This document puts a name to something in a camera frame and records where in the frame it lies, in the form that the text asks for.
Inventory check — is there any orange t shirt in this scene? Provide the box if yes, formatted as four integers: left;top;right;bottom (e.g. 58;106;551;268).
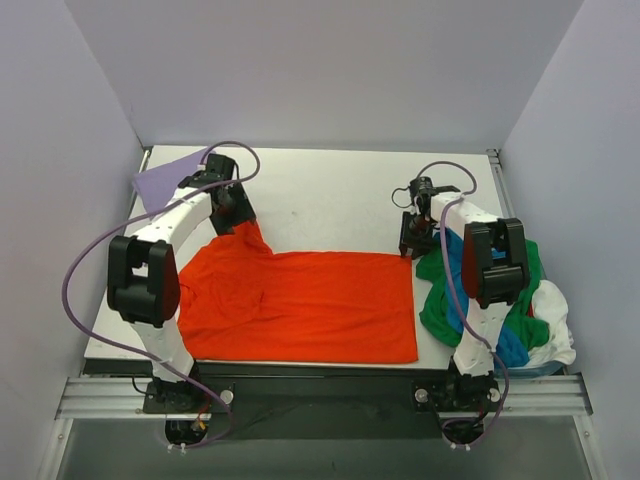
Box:
178;222;418;364

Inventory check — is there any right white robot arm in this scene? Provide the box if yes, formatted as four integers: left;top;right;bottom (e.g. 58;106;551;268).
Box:
399;177;530;408

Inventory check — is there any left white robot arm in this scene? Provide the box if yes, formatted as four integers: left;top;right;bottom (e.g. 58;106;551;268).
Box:
107;153;256;412

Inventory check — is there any folded purple t shirt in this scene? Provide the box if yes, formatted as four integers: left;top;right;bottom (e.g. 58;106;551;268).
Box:
132;146;206;212

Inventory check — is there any green t shirt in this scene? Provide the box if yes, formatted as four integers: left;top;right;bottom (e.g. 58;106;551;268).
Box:
415;239;549;352

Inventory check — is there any white t shirt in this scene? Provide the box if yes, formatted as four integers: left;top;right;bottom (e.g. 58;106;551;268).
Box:
524;280;577;369

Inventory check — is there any blue t shirt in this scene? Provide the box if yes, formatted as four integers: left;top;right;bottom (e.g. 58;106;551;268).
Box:
443;229;534;368

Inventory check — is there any blue basket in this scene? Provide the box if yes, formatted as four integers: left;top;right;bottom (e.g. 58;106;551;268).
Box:
508;361;564;379

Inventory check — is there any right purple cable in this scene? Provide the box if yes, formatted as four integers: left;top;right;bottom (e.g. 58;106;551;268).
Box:
413;160;512;446

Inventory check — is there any purple cable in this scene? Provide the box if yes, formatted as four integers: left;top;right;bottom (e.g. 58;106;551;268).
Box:
413;160;512;446
61;141;262;449

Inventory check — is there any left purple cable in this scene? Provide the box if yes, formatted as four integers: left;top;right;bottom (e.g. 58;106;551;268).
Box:
61;141;262;449

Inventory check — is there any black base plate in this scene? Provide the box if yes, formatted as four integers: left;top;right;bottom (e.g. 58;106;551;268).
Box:
82;358;501;441

